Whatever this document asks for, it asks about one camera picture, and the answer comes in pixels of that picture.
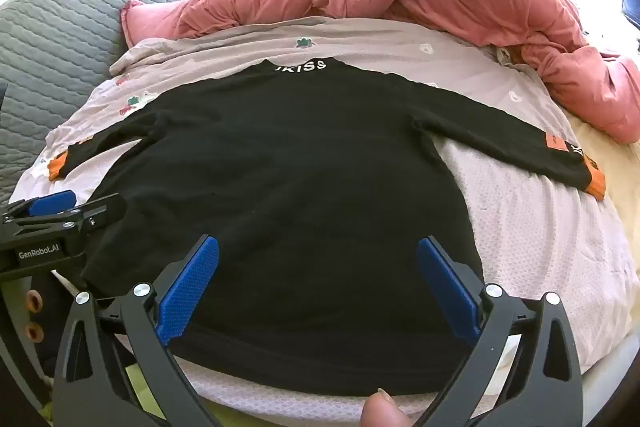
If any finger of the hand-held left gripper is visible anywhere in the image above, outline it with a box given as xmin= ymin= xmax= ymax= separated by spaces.
xmin=62 ymin=193 xmax=127 ymax=235
xmin=0 ymin=190 xmax=77 ymax=228

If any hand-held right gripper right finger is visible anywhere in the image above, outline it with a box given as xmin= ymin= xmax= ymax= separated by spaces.
xmin=416 ymin=235 xmax=585 ymax=427

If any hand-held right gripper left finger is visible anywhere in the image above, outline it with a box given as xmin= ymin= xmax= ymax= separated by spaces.
xmin=51 ymin=234 xmax=221 ymax=427

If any black sweater with orange cuffs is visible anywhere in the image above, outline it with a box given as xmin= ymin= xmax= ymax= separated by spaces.
xmin=48 ymin=59 xmax=607 ymax=395

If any person's left hand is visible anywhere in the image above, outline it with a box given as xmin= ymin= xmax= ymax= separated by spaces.
xmin=25 ymin=289 xmax=46 ymax=343

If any person's right hand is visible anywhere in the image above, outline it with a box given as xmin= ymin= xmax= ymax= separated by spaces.
xmin=361 ymin=388 xmax=416 ymax=427

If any pink printed bed sheet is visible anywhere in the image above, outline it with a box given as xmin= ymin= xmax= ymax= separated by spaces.
xmin=10 ymin=17 xmax=640 ymax=413

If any person's green clothing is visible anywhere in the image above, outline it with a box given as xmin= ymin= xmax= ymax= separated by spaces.
xmin=124 ymin=361 xmax=147 ymax=404

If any yellow bed sheet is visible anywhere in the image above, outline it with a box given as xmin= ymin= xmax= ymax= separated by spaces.
xmin=565 ymin=107 xmax=640 ymax=258

